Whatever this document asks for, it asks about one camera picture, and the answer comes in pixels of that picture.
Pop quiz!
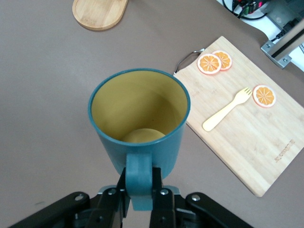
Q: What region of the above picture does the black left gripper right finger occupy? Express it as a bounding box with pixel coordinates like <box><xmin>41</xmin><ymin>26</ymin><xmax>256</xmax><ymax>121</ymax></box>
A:
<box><xmin>149</xmin><ymin>167</ymin><xmax>178</xmax><ymax>228</ymax></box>

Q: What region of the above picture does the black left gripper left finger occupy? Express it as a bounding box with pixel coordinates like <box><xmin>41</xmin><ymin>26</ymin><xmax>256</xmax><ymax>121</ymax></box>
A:
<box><xmin>85</xmin><ymin>167</ymin><xmax>131</xmax><ymax>228</ymax></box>

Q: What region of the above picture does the yellow plastic fork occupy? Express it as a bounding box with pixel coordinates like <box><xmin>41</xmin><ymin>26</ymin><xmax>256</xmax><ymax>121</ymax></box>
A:
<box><xmin>202</xmin><ymin>87</ymin><xmax>253</xmax><ymax>132</ymax></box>

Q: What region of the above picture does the black cable bundle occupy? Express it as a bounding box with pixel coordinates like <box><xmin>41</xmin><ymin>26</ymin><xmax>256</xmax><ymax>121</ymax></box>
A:
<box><xmin>222</xmin><ymin>0</ymin><xmax>300</xmax><ymax>43</ymax></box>

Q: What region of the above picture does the teal cup with yellow inside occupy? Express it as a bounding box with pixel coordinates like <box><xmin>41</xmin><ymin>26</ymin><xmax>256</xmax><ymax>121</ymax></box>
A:
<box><xmin>87</xmin><ymin>68</ymin><xmax>191</xmax><ymax>211</ymax></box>

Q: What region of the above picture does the bamboo cutting board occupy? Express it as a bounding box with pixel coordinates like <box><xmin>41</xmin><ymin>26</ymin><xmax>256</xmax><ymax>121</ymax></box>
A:
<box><xmin>173</xmin><ymin>36</ymin><xmax>304</xmax><ymax>197</ymax></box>

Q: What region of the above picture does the wooden cup rack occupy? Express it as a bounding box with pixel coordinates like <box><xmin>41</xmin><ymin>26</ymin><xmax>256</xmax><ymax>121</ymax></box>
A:
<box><xmin>72</xmin><ymin>0</ymin><xmax>129</xmax><ymax>31</ymax></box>

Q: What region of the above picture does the orange slice toy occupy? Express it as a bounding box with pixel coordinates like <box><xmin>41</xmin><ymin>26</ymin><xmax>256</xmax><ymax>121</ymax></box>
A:
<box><xmin>212</xmin><ymin>50</ymin><xmax>233</xmax><ymax>71</ymax></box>
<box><xmin>252</xmin><ymin>85</ymin><xmax>276</xmax><ymax>108</ymax></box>
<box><xmin>197</xmin><ymin>53</ymin><xmax>222</xmax><ymax>76</ymax></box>

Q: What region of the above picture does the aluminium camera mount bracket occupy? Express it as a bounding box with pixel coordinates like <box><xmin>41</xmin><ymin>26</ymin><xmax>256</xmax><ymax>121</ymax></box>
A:
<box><xmin>260</xmin><ymin>14</ymin><xmax>304</xmax><ymax>69</ymax></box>

